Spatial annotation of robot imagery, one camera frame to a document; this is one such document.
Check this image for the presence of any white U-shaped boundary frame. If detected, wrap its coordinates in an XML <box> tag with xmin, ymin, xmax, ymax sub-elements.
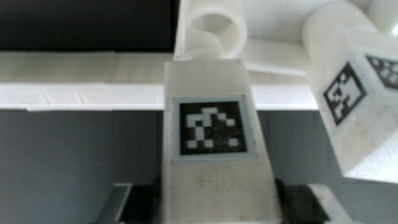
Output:
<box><xmin>0</xmin><ymin>52</ymin><xmax>318</xmax><ymax>111</ymax></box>

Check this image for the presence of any white chair seat piece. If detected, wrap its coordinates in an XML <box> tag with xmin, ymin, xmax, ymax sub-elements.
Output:
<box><xmin>174</xmin><ymin>0</ymin><xmax>398</xmax><ymax>76</ymax></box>

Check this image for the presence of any white chair leg with screw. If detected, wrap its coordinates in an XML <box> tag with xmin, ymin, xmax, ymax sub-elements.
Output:
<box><xmin>302</xmin><ymin>1</ymin><xmax>398</xmax><ymax>184</ymax></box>

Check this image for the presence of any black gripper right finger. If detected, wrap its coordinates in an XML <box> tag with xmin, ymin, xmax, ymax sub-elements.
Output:
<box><xmin>272</xmin><ymin>178</ymin><xmax>361</xmax><ymax>224</ymax></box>

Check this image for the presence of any white chair leg block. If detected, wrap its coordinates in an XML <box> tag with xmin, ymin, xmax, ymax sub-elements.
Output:
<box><xmin>158</xmin><ymin>46</ymin><xmax>283</xmax><ymax>224</ymax></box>

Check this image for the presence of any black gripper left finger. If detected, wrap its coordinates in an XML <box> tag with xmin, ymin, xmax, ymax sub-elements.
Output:
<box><xmin>91</xmin><ymin>178</ymin><xmax>162</xmax><ymax>224</ymax></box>

